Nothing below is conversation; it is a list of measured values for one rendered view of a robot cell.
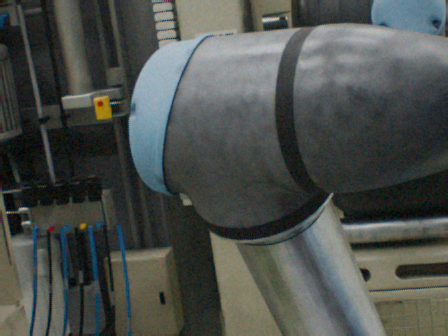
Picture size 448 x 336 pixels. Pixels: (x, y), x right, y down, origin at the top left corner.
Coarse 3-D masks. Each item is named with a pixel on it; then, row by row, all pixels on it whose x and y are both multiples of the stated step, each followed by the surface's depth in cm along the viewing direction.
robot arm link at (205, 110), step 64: (192, 64) 63; (256, 64) 60; (192, 128) 62; (256, 128) 59; (192, 192) 66; (256, 192) 64; (320, 192) 62; (256, 256) 71; (320, 256) 71; (320, 320) 75
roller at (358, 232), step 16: (352, 224) 152; (368, 224) 151; (384, 224) 150; (400, 224) 150; (416, 224) 149; (432, 224) 149; (352, 240) 152; (368, 240) 152; (384, 240) 151; (400, 240) 151
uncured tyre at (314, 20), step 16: (304, 0) 136; (320, 0) 134; (336, 0) 133; (352, 0) 132; (368, 0) 132; (304, 16) 136; (320, 16) 133; (336, 16) 132; (352, 16) 132; (368, 16) 131; (432, 176) 140; (352, 192) 145; (368, 192) 144; (384, 192) 144; (400, 192) 143; (416, 192) 143; (432, 192) 143; (352, 208) 150; (368, 208) 149; (384, 208) 149; (400, 208) 149; (416, 208) 149; (432, 208) 149
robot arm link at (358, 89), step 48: (336, 48) 58; (384, 48) 58; (432, 48) 59; (336, 96) 57; (384, 96) 57; (432, 96) 58; (336, 144) 57; (384, 144) 57; (432, 144) 59; (336, 192) 62
